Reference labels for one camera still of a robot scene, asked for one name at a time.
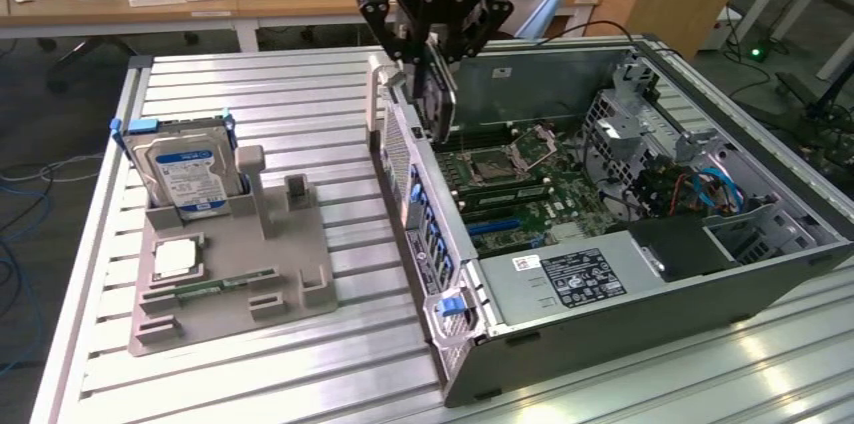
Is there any graphics card with metal bracket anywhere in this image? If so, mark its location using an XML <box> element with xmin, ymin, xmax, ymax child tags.
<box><xmin>409</xmin><ymin>31</ymin><xmax>461</xmax><ymax>146</ymax></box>

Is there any metal socket cover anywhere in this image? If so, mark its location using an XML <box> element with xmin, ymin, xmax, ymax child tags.
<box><xmin>508</xmin><ymin>125</ymin><xmax>560</xmax><ymax>166</ymax></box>

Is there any CPU socket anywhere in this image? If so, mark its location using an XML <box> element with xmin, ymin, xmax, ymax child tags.
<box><xmin>465</xmin><ymin>148</ymin><xmax>529</xmax><ymax>186</ymax></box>

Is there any perforated metal disk bay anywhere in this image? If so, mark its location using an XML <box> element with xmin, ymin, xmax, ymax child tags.
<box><xmin>581</xmin><ymin>88</ymin><xmax>672</xmax><ymax>195</ymax></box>

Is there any green RAM stick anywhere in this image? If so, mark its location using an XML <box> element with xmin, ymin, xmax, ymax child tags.
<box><xmin>168</xmin><ymin>271</ymin><xmax>279</xmax><ymax>301</ymax></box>
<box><xmin>457</xmin><ymin>183</ymin><xmax>547</xmax><ymax>209</ymax></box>

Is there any green motherboard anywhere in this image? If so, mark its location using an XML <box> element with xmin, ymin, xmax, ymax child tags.
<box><xmin>425</xmin><ymin>119</ymin><xmax>632</xmax><ymax>258</ymax></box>

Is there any hard disk with blue caddy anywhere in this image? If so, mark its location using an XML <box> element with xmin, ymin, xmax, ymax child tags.
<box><xmin>105</xmin><ymin>111</ymin><xmax>245</xmax><ymax>223</ymax></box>

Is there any blue expansion slot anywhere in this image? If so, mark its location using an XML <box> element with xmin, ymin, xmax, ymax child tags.
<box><xmin>465</xmin><ymin>218</ymin><xmax>523</xmax><ymax>238</ymax></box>

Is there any black office chair base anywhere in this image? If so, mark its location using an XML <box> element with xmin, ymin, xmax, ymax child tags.
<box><xmin>37</xmin><ymin>32</ymin><xmax>201</xmax><ymax>95</ymax></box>

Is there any black floor stand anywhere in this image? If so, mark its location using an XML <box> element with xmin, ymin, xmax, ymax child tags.
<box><xmin>771</xmin><ymin>69</ymin><xmax>854</xmax><ymax>171</ymax></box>

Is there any silver power supply unit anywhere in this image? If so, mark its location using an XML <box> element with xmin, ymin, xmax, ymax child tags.
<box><xmin>475</xmin><ymin>230</ymin><xmax>663</xmax><ymax>341</ymax></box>

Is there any silver CPU chip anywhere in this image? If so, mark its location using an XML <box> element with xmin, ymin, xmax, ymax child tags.
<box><xmin>148</xmin><ymin>240</ymin><xmax>199</xmax><ymax>281</ymax></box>

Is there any grey parts rack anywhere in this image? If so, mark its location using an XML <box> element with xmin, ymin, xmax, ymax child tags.
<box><xmin>124</xmin><ymin>143</ymin><xmax>339</xmax><ymax>358</ymax></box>

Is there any open grey PC case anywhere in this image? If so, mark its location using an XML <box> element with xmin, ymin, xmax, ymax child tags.
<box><xmin>365</xmin><ymin>33</ymin><xmax>854</xmax><ymax>408</ymax></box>

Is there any black cable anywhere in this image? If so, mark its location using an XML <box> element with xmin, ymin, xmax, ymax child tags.
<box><xmin>532</xmin><ymin>17</ymin><xmax>643</xmax><ymax>45</ymax></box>

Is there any orange wire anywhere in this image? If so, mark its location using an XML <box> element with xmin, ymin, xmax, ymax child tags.
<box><xmin>668</xmin><ymin>172</ymin><xmax>690</xmax><ymax>216</ymax></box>

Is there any blue wire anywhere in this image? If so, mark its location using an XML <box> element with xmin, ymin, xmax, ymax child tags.
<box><xmin>691</xmin><ymin>165</ymin><xmax>746</xmax><ymax>216</ymax></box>

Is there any blue floor cable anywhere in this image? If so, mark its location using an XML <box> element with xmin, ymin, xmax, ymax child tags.
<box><xmin>0</xmin><ymin>143</ymin><xmax>56</xmax><ymax>376</ymax></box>

